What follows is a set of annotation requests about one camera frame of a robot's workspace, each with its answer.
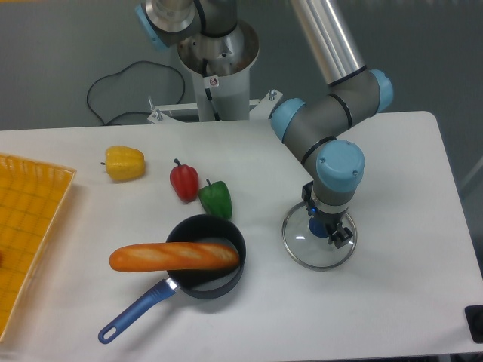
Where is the yellow plastic basket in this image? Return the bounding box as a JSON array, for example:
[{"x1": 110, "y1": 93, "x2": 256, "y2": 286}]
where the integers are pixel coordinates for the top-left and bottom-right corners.
[{"x1": 1, "y1": 153, "x2": 76, "y2": 339}]

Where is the toy baguette bread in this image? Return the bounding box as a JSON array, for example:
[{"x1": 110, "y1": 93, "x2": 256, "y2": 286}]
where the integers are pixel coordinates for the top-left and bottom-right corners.
[{"x1": 109, "y1": 242, "x2": 241, "y2": 272}]

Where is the green toy bell pepper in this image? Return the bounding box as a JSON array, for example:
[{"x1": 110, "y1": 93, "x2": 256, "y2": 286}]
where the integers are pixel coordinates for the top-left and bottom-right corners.
[{"x1": 198, "y1": 179, "x2": 232, "y2": 220}]

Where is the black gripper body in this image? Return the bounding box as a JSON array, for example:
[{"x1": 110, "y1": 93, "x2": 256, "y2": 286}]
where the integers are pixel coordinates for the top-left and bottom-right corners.
[{"x1": 302, "y1": 181, "x2": 351, "y2": 231}]

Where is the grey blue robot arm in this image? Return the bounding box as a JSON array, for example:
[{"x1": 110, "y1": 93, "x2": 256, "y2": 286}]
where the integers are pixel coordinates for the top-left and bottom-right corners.
[{"x1": 136, "y1": 1, "x2": 393, "y2": 248}]

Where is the dark saucepan blue handle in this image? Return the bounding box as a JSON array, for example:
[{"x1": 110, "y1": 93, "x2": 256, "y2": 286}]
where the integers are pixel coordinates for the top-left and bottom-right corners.
[{"x1": 98, "y1": 214, "x2": 246, "y2": 344}]

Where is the black floor cable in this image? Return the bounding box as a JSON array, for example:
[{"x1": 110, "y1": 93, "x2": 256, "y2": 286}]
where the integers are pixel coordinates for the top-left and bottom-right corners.
[{"x1": 86, "y1": 60, "x2": 186, "y2": 126}]

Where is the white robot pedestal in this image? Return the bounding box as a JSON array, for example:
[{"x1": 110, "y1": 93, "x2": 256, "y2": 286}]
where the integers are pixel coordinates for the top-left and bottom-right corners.
[{"x1": 148, "y1": 20, "x2": 283, "y2": 124}]

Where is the black device at table edge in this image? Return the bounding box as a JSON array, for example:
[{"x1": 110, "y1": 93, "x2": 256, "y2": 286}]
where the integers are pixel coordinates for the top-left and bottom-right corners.
[{"x1": 464, "y1": 305, "x2": 483, "y2": 344}]

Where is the red toy bell pepper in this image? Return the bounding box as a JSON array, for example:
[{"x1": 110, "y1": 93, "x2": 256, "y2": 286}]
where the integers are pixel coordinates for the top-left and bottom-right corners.
[{"x1": 170, "y1": 158, "x2": 199, "y2": 203}]

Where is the yellow toy bell pepper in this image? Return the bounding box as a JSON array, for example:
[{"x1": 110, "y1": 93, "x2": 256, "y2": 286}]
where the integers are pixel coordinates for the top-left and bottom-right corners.
[{"x1": 102, "y1": 146, "x2": 146, "y2": 182}]

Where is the glass pot lid blue knob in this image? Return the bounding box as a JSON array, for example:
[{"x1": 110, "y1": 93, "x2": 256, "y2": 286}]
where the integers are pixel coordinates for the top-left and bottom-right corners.
[{"x1": 281, "y1": 198, "x2": 358, "y2": 272}]

